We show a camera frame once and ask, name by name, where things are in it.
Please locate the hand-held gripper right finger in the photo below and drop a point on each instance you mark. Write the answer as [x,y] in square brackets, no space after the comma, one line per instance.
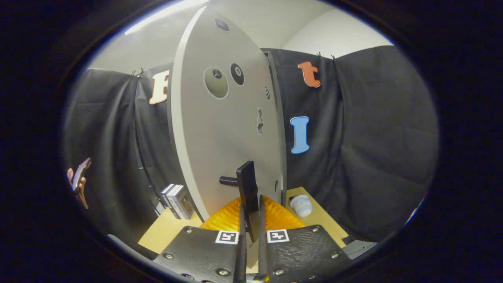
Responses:
[262,255]

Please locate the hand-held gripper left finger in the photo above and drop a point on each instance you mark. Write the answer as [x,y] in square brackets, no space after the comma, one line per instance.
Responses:
[241,259]

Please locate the grey cover book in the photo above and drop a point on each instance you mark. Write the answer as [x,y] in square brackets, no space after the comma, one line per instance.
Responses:
[185,204]

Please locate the white spine book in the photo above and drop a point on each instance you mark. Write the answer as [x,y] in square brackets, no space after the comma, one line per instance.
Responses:
[174,200]

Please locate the dark blue book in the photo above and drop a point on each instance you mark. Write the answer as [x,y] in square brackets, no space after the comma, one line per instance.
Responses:
[165,196]

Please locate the smartphone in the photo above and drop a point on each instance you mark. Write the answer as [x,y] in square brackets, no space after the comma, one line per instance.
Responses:
[79,173]

